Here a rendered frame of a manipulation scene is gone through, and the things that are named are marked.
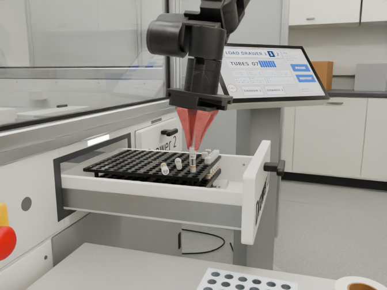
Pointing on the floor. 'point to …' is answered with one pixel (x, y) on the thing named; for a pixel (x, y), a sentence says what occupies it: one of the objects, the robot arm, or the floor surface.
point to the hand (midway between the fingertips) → (193, 145)
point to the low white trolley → (147, 271)
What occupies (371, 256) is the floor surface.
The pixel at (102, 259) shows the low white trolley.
